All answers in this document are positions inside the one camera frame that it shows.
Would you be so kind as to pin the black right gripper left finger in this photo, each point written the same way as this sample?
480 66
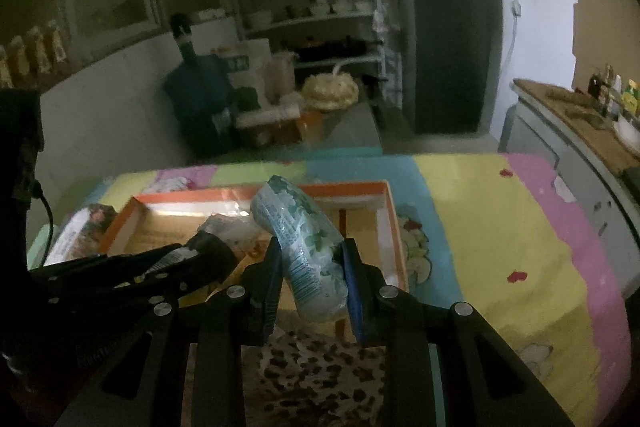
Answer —
263 285

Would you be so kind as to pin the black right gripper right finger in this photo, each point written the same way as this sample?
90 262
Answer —
363 301

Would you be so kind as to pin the green-white tissue pack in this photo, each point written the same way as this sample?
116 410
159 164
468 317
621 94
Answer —
308 241

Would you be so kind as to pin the leopard print cloth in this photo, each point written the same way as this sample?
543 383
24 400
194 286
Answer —
301 378

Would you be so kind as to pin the orange-rimmed cardboard box tray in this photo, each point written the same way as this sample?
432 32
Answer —
362 211

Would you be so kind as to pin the floral gift box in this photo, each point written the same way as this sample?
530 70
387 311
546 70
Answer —
82 235

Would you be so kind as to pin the colourful cartoon play mat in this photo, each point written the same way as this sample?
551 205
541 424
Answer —
501 237

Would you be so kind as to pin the straw woven hat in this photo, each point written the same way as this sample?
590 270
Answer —
328 92

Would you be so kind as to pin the dark green water jug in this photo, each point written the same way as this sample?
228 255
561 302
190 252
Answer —
201 95

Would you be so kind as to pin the kitchen counter with wooden top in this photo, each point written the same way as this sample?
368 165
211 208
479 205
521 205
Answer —
562 127

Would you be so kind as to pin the amber bottles on ledge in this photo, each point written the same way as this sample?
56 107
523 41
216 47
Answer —
38 61

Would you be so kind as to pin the white bowl on counter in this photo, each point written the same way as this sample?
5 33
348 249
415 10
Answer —
627 135

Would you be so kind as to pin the condiment bottles group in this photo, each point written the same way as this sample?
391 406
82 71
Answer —
614 96

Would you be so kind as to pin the dark grey refrigerator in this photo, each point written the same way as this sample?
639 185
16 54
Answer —
445 53

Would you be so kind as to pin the cardboard sheets on wall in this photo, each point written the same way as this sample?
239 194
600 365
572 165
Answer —
606 32

